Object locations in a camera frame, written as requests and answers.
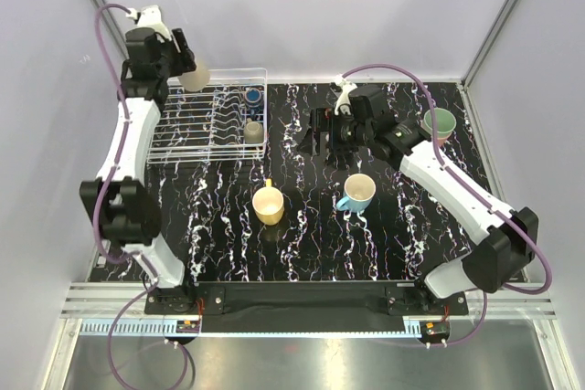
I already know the beige small mug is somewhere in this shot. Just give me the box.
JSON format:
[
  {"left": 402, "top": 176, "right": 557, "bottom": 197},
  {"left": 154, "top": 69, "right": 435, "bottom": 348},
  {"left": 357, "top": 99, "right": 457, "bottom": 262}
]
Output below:
[{"left": 243, "top": 120, "right": 264, "bottom": 144}]

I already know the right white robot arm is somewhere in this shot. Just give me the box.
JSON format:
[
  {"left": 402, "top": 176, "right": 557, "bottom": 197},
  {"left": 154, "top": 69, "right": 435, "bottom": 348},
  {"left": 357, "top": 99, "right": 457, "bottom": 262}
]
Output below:
[{"left": 298, "top": 91, "right": 538, "bottom": 314}]

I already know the left orange connector box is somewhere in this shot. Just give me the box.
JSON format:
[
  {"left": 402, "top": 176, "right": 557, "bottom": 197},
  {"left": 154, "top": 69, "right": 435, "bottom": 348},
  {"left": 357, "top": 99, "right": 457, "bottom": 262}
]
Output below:
[{"left": 176, "top": 320, "right": 200, "bottom": 333}]

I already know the mint green cup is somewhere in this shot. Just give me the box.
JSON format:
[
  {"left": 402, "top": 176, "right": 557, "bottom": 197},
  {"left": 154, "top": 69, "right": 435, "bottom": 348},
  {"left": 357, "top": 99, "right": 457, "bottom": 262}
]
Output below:
[{"left": 421, "top": 108, "right": 457, "bottom": 134}]

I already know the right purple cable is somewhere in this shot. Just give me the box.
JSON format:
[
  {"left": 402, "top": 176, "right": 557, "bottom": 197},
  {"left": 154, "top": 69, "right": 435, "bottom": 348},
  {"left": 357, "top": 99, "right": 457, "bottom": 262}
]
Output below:
[{"left": 342, "top": 64, "right": 552, "bottom": 348}]

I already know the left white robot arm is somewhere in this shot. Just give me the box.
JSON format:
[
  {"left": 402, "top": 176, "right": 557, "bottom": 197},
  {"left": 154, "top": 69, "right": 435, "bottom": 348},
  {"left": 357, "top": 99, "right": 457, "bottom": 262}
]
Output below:
[{"left": 80, "top": 26, "right": 197, "bottom": 313}]

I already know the yellow cup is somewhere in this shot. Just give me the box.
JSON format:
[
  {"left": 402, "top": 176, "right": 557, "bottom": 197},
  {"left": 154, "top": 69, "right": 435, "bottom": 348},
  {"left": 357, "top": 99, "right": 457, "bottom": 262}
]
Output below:
[{"left": 252, "top": 179, "right": 284, "bottom": 226}]

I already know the orange connector box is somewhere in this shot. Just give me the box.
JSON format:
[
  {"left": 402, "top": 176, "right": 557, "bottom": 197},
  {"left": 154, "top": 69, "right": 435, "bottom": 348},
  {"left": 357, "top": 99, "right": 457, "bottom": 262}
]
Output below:
[
  {"left": 422, "top": 321, "right": 451, "bottom": 339},
  {"left": 176, "top": 320, "right": 200, "bottom": 333}
]

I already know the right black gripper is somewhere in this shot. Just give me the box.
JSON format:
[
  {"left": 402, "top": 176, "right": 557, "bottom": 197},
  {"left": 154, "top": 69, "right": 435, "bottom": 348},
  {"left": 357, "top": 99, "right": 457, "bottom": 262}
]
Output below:
[{"left": 296, "top": 108, "right": 373, "bottom": 157}]

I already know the slotted cable duct rail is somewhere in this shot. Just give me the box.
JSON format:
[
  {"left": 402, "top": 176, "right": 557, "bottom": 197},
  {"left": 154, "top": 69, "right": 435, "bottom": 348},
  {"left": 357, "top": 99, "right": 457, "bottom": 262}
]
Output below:
[{"left": 80, "top": 316, "right": 422, "bottom": 339}]

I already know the black marble pattern mat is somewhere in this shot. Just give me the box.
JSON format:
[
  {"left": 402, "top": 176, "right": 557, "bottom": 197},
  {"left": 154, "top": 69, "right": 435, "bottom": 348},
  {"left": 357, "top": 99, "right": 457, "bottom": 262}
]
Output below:
[{"left": 146, "top": 84, "right": 472, "bottom": 281}]

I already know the right orange connector box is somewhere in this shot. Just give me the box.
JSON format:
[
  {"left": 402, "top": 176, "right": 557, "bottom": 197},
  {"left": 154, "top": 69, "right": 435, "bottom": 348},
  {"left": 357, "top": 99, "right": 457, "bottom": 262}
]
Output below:
[{"left": 422, "top": 321, "right": 451, "bottom": 339}]

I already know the dark blue mug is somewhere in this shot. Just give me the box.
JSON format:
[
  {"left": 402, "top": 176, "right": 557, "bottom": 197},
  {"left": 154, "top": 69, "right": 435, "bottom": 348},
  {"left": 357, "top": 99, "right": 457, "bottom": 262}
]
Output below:
[{"left": 243, "top": 88, "right": 264, "bottom": 121}]

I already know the purple cable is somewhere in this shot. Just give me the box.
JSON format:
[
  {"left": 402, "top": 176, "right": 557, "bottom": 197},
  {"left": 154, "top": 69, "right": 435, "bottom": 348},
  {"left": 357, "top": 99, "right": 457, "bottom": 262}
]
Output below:
[
  {"left": 342, "top": 64, "right": 552, "bottom": 348},
  {"left": 90, "top": 3, "right": 197, "bottom": 389}
]

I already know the white wire dish rack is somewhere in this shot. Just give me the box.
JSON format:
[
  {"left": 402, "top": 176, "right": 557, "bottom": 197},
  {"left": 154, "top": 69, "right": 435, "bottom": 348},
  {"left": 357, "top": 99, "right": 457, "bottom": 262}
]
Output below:
[{"left": 147, "top": 68, "right": 268, "bottom": 165}]

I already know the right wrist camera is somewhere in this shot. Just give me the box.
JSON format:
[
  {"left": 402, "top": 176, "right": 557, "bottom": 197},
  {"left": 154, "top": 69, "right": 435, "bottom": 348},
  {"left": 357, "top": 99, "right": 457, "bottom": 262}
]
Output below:
[{"left": 333, "top": 75, "right": 357, "bottom": 116}]

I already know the light blue cup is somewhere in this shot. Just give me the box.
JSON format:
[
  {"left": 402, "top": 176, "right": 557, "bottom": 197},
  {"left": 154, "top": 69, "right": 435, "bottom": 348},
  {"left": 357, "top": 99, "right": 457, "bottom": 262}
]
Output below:
[{"left": 335, "top": 174, "right": 377, "bottom": 213}]

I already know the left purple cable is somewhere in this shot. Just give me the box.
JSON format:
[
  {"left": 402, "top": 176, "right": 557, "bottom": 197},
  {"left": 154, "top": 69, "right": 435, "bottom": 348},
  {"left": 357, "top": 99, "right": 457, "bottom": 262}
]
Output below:
[{"left": 90, "top": 3, "right": 197, "bottom": 389}]

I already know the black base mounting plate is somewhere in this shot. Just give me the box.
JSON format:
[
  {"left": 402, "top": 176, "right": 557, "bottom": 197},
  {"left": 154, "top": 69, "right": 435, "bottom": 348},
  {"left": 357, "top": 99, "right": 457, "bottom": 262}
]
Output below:
[{"left": 144, "top": 280, "right": 469, "bottom": 317}]

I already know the tan beige tall cup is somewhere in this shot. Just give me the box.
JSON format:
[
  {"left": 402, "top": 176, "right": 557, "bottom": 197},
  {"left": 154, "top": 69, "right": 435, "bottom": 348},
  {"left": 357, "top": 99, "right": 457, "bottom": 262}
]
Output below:
[{"left": 178, "top": 63, "right": 211, "bottom": 92}]

